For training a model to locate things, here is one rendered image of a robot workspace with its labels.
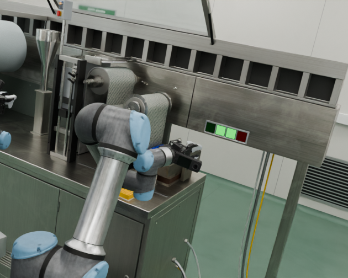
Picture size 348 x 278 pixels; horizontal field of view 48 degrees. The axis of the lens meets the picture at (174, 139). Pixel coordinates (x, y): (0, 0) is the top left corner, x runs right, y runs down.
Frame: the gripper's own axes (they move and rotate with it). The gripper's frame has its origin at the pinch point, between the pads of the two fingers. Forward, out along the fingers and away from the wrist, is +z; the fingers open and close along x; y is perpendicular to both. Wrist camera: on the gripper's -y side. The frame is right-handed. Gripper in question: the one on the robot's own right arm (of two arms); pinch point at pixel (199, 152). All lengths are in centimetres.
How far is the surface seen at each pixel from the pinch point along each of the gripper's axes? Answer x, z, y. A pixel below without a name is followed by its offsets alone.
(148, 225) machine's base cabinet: 37.8, -12.8, 3.1
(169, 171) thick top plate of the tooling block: 22.4, 9.6, 17.0
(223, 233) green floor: 127, 154, 33
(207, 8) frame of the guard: -53, 30, 43
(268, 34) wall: -37, 263, 123
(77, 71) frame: -6, -13, 74
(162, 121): 10, 26, 44
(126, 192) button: 30.2, -14.6, 19.7
